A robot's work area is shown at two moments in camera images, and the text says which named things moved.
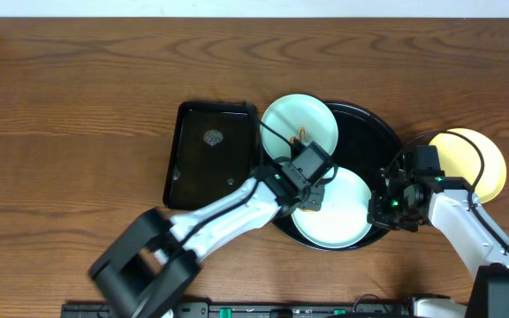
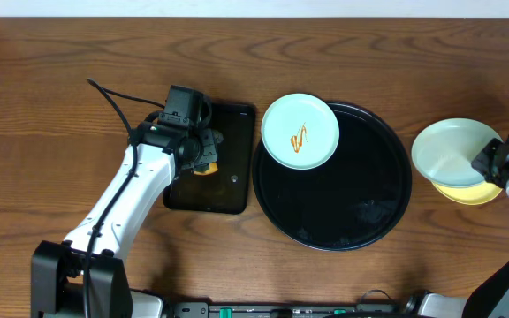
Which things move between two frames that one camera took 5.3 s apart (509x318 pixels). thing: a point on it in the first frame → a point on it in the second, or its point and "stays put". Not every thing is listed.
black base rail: [251, 310] stays put
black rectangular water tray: [216, 148] stays put
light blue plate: [343, 218] → [445, 148]
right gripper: [376, 214] → [481, 161]
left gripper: [312, 197] → [210, 150]
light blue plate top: [290, 113] stays put
